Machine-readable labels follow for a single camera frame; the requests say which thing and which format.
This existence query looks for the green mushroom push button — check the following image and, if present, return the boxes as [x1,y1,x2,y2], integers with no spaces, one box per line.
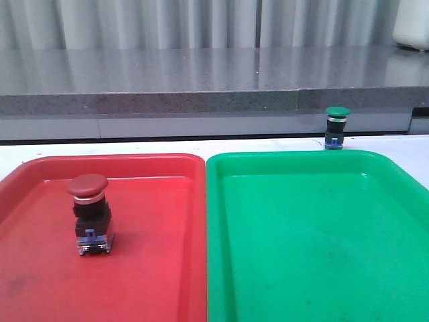
[324,106,351,150]

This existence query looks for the red mushroom push button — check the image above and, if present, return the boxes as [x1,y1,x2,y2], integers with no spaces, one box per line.
[67,174,115,256]

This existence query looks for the grey stone counter slab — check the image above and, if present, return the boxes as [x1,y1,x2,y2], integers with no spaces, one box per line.
[1,46,428,118]

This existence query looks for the green plastic tray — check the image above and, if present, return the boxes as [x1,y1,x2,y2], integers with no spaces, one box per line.
[206,150,428,321]

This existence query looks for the red plastic tray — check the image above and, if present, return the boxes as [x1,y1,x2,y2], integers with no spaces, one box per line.
[1,154,207,321]

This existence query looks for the white container in background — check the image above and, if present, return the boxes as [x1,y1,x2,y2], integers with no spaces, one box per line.
[393,0,429,51]

